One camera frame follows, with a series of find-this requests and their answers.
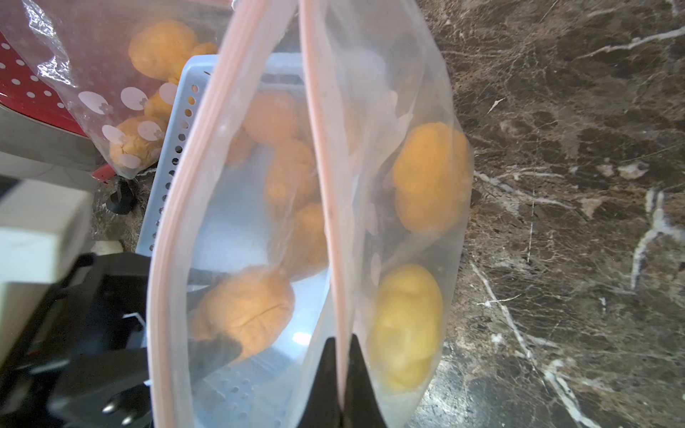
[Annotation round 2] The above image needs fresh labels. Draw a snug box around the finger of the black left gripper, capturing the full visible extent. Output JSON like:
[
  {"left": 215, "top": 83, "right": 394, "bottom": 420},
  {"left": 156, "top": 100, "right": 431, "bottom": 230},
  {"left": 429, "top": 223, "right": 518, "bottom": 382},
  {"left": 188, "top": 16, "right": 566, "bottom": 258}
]
[
  {"left": 186, "top": 269, "right": 230, "bottom": 310},
  {"left": 45, "top": 333, "right": 244, "bottom": 428}
]

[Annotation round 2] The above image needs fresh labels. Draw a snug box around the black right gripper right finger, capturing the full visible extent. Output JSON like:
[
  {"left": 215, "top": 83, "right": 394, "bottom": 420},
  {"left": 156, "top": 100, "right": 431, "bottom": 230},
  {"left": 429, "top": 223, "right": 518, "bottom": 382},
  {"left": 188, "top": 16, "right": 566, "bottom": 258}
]
[{"left": 342, "top": 335, "right": 387, "bottom": 428}]

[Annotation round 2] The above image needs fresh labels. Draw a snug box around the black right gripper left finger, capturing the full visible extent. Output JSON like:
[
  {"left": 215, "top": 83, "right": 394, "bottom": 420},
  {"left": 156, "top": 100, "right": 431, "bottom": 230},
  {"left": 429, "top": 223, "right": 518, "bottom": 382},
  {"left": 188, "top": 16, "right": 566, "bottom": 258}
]
[{"left": 297, "top": 337, "right": 341, "bottom": 428}]

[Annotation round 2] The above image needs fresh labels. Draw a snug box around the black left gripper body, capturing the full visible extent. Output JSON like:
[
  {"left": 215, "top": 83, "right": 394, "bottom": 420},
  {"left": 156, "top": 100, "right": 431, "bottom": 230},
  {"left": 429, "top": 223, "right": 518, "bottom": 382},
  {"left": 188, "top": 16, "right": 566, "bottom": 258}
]
[{"left": 1, "top": 253, "right": 153, "bottom": 427}]

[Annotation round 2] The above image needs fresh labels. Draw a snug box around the clear zipper bag pink strip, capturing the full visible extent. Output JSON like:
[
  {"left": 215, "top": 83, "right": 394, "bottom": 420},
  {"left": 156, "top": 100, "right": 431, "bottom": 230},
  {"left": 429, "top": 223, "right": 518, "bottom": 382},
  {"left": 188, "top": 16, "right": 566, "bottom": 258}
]
[
  {"left": 1, "top": 1, "right": 235, "bottom": 178},
  {"left": 147, "top": 1, "right": 474, "bottom": 427}
]

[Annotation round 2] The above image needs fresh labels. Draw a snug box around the red and chrome toaster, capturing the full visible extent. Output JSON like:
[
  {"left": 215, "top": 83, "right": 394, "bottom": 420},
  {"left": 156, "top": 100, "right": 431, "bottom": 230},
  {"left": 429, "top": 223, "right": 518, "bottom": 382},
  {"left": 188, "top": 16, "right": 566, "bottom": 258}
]
[{"left": 1, "top": 37, "right": 116, "bottom": 183}]

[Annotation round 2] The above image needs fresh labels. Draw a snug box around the light blue plastic basket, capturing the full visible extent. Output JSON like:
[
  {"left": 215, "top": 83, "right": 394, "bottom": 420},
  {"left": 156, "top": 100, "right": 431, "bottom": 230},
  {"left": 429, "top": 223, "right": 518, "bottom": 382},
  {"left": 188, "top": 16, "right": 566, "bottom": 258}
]
[{"left": 135, "top": 52, "right": 344, "bottom": 428}]

